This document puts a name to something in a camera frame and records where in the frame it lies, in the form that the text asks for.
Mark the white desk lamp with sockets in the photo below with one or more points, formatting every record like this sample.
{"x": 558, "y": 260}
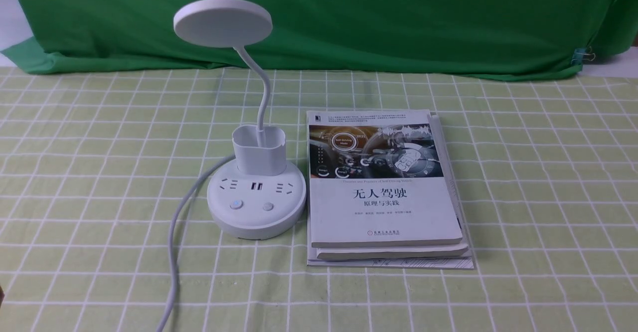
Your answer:
{"x": 256, "y": 193}

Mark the self-driving book white cover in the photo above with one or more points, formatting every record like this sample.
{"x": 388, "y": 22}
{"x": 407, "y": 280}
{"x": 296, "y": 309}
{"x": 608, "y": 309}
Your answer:
{"x": 384, "y": 207}

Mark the middle book in stack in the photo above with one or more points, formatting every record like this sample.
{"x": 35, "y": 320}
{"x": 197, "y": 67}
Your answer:
{"x": 394, "y": 252}

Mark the bottom paper manual in stack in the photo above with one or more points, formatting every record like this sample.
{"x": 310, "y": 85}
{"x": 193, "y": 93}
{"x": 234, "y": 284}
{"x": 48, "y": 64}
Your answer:
{"x": 397, "y": 206}

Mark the green backdrop cloth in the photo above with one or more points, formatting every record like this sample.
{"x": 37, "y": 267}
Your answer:
{"x": 505, "y": 40}

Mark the green checkered tablecloth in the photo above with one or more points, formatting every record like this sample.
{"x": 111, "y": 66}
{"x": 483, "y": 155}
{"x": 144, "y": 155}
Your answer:
{"x": 93, "y": 167}

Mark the blue binder clip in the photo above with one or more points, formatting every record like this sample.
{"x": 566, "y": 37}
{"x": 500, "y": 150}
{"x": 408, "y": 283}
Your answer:
{"x": 583, "y": 56}

